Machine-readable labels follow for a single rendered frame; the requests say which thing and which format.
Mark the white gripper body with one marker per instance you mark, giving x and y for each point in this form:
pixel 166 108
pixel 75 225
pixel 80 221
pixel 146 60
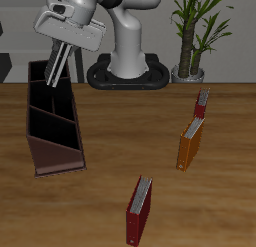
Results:
pixel 71 32

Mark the dark brown desk caddy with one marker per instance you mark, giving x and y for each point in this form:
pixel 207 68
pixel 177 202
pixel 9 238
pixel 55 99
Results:
pixel 55 151

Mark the green pot plant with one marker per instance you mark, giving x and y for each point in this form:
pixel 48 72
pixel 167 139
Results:
pixel 186 41

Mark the black white striped book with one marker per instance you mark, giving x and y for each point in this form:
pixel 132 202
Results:
pixel 56 68

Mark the orange book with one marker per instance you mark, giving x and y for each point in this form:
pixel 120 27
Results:
pixel 188 147

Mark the flat black base plate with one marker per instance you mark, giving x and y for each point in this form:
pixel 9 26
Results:
pixel 96 80

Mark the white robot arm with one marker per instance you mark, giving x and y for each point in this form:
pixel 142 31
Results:
pixel 128 41

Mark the red book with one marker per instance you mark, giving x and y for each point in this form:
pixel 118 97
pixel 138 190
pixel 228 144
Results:
pixel 201 102
pixel 137 214

